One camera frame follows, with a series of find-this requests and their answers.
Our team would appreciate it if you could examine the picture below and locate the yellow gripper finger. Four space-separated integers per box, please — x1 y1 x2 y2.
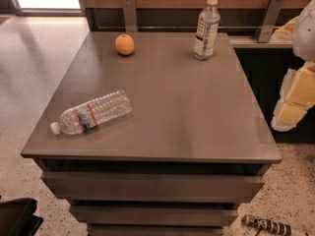
271 62 315 132
271 17 297 42

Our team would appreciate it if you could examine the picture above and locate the orange fruit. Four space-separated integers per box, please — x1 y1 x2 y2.
115 34 135 56

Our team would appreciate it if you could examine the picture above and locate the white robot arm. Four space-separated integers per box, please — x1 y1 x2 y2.
271 0 315 132

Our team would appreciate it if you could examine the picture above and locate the grey side counter shelf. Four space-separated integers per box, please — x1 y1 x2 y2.
229 36 292 49

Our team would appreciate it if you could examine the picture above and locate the upright clear water bottle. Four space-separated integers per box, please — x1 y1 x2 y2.
194 0 221 60

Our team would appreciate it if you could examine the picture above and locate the grey drawer cabinet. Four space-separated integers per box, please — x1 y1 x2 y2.
23 32 281 236

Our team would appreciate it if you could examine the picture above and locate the power strip on floor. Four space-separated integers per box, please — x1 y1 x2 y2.
241 214 292 236

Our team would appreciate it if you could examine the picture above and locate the lying clear water bottle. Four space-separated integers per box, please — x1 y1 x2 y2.
50 90 132 135

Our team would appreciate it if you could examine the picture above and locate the black object bottom left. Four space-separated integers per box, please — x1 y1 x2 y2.
0 198 43 236

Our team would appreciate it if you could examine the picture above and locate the right metal wall bracket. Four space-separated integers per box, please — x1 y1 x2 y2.
256 0 284 42

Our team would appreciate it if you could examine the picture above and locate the metal wall bracket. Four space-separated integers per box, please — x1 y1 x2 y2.
122 0 138 32
256 0 284 42

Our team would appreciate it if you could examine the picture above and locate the left metal wall bracket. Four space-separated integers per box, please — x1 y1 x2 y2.
122 0 138 32

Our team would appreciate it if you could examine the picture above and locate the horizontal metal rail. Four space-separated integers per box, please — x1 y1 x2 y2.
95 26 280 31

